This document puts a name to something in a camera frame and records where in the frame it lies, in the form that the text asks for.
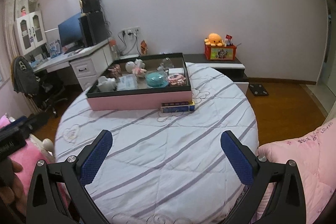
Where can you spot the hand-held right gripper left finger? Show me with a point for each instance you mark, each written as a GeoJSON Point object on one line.
{"type": "Point", "coordinates": [95, 158]}

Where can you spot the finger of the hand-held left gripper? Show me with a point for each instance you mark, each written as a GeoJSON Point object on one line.
{"type": "Point", "coordinates": [18, 121]}
{"type": "Point", "coordinates": [36, 124]}

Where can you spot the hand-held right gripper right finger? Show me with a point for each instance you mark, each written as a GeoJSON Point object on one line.
{"type": "Point", "coordinates": [236, 158]}

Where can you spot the pink storage box black interior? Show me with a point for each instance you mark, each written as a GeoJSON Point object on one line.
{"type": "Point", "coordinates": [141, 100]}

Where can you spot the white bunny figurine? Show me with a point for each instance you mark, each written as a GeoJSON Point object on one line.
{"type": "Point", "coordinates": [106, 83]}

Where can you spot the pink building block figure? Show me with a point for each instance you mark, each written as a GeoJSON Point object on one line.
{"type": "Point", "coordinates": [176, 79]}

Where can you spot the person's left hand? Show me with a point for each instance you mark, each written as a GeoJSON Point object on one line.
{"type": "Point", "coordinates": [14, 191]}

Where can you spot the white bed headboard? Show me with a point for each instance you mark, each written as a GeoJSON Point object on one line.
{"type": "Point", "coordinates": [48, 145]}

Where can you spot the pink pillow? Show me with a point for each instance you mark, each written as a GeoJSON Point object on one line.
{"type": "Point", "coordinates": [29, 161]}

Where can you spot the black office chair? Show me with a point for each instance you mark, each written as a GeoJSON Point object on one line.
{"type": "Point", "coordinates": [48, 95]}

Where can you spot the grey jacket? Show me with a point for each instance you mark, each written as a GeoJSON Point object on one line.
{"type": "Point", "coordinates": [25, 74]}

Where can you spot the pink quilt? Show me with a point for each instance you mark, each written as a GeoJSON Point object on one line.
{"type": "Point", "coordinates": [302, 161]}

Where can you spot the black bathroom scale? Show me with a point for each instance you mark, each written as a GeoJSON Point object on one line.
{"type": "Point", "coordinates": [259, 89]}

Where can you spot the white desk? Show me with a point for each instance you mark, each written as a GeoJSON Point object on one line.
{"type": "Point", "coordinates": [84, 69]}

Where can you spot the blue yellow long box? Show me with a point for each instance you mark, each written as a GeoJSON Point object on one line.
{"type": "Point", "coordinates": [178, 107]}

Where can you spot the blue white boxes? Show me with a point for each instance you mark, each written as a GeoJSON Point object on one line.
{"type": "Point", "coordinates": [54, 47]}

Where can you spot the blue clear packet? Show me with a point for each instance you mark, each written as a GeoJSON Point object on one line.
{"type": "Point", "coordinates": [127, 82]}

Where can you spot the beige curtain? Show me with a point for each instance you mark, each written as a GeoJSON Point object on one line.
{"type": "Point", "coordinates": [10, 37]}

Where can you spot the white hutch cabinet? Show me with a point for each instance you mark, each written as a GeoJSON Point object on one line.
{"type": "Point", "coordinates": [29, 32]}

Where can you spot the copper crumpled ornament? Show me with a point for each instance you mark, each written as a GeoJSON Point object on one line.
{"type": "Point", "coordinates": [115, 70]}

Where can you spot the black white TV cabinet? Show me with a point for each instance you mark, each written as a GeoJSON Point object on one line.
{"type": "Point", "coordinates": [228, 66]}

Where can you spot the pink white small toy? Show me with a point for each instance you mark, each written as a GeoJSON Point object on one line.
{"type": "Point", "coordinates": [140, 73]}

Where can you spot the teal round box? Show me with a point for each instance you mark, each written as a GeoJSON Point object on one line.
{"type": "Point", "coordinates": [156, 79]}

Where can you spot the white round figurine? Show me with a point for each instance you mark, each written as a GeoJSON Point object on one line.
{"type": "Point", "coordinates": [132, 65]}

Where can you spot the black computer monitor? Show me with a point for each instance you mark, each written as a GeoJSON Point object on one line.
{"type": "Point", "coordinates": [69, 29]}

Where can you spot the red toy box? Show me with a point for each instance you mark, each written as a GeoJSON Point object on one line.
{"type": "Point", "coordinates": [221, 53]}

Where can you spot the small white box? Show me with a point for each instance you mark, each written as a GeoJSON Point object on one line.
{"type": "Point", "coordinates": [176, 71]}

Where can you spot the clear jar orange lid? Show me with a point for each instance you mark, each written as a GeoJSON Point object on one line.
{"type": "Point", "coordinates": [113, 48]}

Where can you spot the small doll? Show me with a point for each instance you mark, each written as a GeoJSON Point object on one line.
{"type": "Point", "coordinates": [23, 11]}

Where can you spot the black computer tower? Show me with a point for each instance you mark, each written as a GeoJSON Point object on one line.
{"type": "Point", "coordinates": [95, 28]}

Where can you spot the clear glass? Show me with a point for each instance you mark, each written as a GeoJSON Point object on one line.
{"type": "Point", "coordinates": [166, 64]}

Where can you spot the small red white toy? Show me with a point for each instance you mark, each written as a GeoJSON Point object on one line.
{"type": "Point", "coordinates": [229, 40]}

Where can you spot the orange octopus plush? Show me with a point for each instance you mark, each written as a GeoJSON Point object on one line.
{"type": "Point", "coordinates": [214, 39]}

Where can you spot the orange snack bag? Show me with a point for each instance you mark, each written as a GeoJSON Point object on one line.
{"type": "Point", "coordinates": [144, 47]}

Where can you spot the black speaker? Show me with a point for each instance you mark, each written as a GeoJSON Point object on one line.
{"type": "Point", "coordinates": [92, 3]}

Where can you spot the white door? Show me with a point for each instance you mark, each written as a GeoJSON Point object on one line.
{"type": "Point", "coordinates": [329, 56]}

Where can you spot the white wall socket strip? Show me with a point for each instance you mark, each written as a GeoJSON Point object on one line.
{"type": "Point", "coordinates": [130, 30]}

